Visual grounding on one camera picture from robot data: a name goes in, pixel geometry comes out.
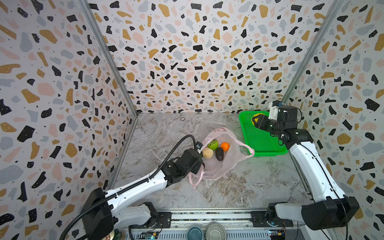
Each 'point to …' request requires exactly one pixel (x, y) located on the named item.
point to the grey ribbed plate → (216, 231)
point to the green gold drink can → (116, 234)
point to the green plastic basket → (261, 141)
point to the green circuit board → (148, 235)
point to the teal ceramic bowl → (194, 233)
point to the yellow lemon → (256, 119)
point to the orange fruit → (225, 146)
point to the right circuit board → (277, 234)
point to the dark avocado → (219, 153)
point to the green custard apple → (213, 144)
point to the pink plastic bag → (214, 169)
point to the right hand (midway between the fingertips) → (255, 116)
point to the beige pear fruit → (207, 153)
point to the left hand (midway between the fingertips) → (198, 156)
